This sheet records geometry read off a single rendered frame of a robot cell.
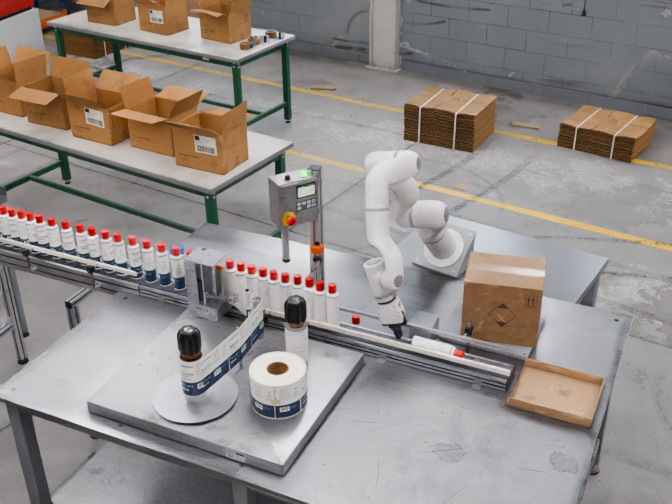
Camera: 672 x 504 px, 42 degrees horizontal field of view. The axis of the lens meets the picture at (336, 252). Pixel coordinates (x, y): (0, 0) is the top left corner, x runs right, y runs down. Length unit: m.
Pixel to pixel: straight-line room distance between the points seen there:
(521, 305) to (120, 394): 1.54
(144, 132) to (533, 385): 3.05
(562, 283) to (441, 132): 3.60
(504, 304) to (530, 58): 5.45
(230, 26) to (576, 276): 4.30
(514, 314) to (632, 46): 5.17
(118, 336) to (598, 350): 1.93
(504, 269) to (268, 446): 1.18
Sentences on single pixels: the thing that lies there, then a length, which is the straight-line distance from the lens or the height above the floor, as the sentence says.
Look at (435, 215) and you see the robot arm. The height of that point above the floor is 1.22.
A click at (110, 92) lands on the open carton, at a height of 1.01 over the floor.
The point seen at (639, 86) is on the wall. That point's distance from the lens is 8.46.
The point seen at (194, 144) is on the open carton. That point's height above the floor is 0.94.
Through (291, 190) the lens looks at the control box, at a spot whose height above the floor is 1.44.
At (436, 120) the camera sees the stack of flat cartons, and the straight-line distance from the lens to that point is 7.43.
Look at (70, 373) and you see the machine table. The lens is 3.58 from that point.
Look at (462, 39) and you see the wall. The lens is 8.96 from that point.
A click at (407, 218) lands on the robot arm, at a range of 3.71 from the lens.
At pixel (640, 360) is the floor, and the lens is 5.10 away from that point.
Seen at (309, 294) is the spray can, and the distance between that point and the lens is 3.51.
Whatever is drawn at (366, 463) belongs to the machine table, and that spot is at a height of 0.83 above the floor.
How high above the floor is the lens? 2.91
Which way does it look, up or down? 30 degrees down
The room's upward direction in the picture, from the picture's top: 1 degrees counter-clockwise
